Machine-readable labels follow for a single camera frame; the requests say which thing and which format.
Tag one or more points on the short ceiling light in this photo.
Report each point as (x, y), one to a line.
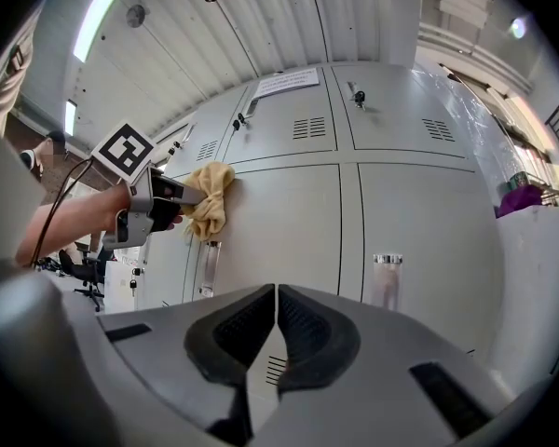
(70, 117)

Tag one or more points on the grey metal locker door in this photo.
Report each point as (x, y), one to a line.
(284, 221)

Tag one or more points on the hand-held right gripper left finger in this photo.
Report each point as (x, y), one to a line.
(167, 342)

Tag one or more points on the white paper notice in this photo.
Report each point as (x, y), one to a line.
(284, 82)

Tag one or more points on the grey metal locker cabinet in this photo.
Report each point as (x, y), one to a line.
(400, 231)

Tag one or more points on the green label plastic bottle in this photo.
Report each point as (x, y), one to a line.
(518, 180)

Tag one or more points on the person's beige shirt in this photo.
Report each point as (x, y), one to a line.
(9, 86)

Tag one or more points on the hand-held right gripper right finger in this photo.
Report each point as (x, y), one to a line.
(377, 366)

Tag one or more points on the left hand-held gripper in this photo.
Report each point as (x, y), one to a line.
(123, 152)

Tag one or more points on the yellow wiping cloth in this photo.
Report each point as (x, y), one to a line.
(212, 184)

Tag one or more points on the long ceiling light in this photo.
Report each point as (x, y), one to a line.
(98, 21)

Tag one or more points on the black office chair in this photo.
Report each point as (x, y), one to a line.
(86, 270)

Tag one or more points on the person's left forearm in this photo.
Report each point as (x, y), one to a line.
(74, 221)

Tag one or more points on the black keys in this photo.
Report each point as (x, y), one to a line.
(132, 285)
(236, 123)
(173, 146)
(359, 97)

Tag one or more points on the purple cloth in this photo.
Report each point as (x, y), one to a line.
(519, 200)

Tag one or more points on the round ceiling fixture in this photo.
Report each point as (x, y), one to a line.
(135, 15)

